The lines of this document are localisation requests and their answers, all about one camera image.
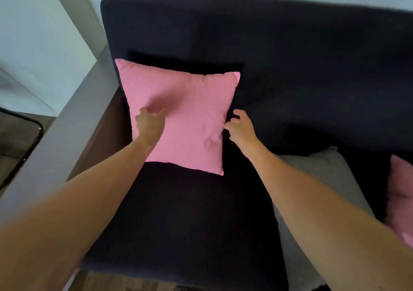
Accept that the grey sofa armrest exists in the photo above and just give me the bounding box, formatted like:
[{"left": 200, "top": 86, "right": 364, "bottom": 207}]
[{"left": 0, "top": 47, "right": 120, "bottom": 223}]

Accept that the person's left hand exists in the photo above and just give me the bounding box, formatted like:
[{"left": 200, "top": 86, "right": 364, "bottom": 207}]
[{"left": 134, "top": 106, "right": 169, "bottom": 147}]

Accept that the dark navy sofa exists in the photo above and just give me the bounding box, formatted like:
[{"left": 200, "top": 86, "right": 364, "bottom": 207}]
[{"left": 81, "top": 0, "right": 413, "bottom": 291}]

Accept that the person's right hand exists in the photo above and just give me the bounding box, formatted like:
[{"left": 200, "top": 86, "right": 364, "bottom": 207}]
[{"left": 224, "top": 109, "right": 260, "bottom": 155}]

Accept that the pink square cushion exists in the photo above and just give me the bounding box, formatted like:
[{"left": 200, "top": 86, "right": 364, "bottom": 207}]
[{"left": 115, "top": 58, "right": 241, "bottom": 176}]

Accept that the person's right forearm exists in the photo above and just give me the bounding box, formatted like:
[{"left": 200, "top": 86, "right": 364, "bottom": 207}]
[{"left": 239, "top": 143, "right": 413, "bottom": 291}]

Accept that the grey cushion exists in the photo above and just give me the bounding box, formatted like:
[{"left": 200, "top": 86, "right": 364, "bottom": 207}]
[{"left": 273, "top": 146, "right": 376, "bottom": 291}]

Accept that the person's left forearm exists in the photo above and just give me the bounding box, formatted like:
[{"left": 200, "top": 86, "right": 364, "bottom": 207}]
[{"left": 0, "top": 138, "right": 153, "bottom": 291}]

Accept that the black metal frame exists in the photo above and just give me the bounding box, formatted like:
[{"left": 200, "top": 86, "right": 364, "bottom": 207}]
[{"left": 0, "top": 107, "right": 44, "bottom": 190}]

